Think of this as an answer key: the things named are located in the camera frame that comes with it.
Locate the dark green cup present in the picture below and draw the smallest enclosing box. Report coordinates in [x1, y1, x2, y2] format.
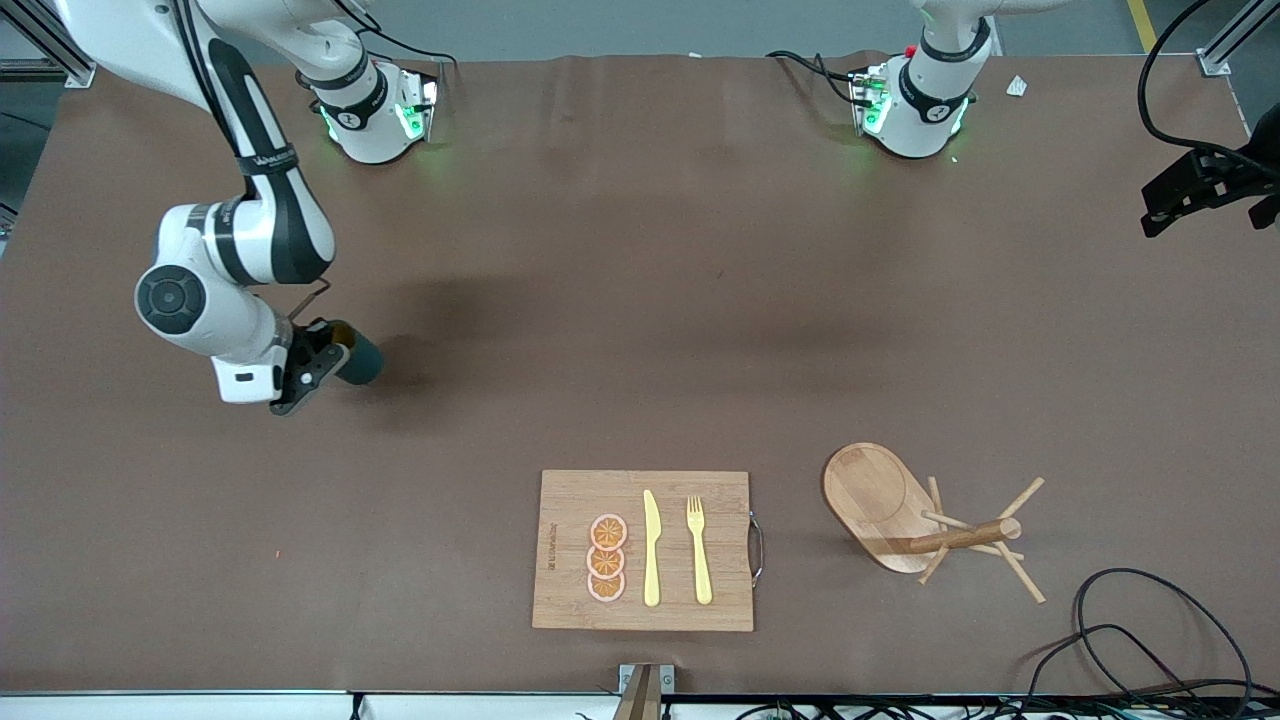
[332, 320, 387, 387]

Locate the silver arm base connector block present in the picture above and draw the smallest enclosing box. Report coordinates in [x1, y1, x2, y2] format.
[395, 68, 442, 143]
[848, 64, 893, 137]

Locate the brown table cover mat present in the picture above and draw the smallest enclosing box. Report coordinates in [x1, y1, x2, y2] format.
[0, 52, 1280, 696]

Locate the yellow plastic knife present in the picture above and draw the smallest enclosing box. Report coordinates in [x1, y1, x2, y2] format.
[642, 489, 663, 608]

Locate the yellow plastic fork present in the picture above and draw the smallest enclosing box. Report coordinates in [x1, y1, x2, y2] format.
[686, 495, 714, 606]

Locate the wooden mug tree stand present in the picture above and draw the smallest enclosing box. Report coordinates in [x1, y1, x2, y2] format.
[822, 442, 1048, 605]

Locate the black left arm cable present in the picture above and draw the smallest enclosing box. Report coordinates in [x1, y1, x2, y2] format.
[1138, 0, 1256, 159]

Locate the aluminium frame profile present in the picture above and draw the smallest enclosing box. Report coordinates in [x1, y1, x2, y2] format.
[0, 0, 98, 89]
[1195, 0, 1280, 79]

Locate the black arm base cable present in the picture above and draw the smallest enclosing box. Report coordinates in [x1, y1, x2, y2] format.
[765, 48, 863, 89]
[335, 0, 459, 71]

